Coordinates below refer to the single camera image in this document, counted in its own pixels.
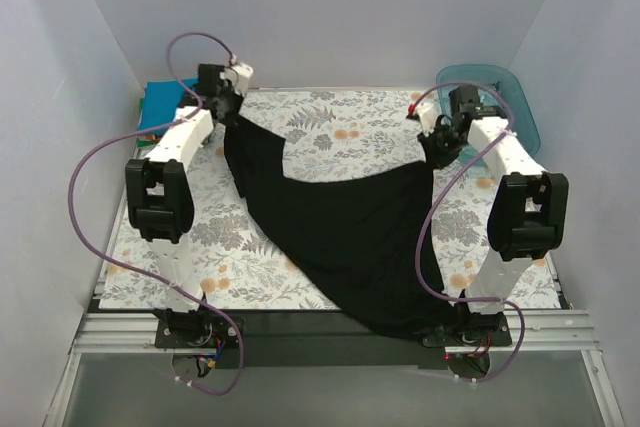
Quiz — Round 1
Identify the black t shirt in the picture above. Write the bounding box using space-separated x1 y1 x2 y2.
224 117 458 338

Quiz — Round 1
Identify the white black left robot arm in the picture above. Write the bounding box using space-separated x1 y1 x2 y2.
125 62 254 349

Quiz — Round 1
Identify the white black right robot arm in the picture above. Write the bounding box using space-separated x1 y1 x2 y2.
409 82 569 347

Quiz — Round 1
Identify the teal plastic bin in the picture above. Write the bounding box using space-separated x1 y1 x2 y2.
436 64 540 165

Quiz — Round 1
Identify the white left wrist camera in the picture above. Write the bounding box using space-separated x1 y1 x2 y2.
224 62 254 97

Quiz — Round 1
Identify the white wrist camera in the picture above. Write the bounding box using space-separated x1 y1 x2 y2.
224 62 254 97
407 99 441 136

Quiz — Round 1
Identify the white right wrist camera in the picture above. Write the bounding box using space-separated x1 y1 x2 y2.
407 99 441 136

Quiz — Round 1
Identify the aluminium frame rail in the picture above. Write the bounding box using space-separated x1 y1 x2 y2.
46 300 625 426

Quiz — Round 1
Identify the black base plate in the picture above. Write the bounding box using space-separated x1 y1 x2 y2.
154 309 513 372

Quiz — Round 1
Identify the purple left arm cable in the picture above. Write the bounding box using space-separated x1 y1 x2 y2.
66 33 248 396

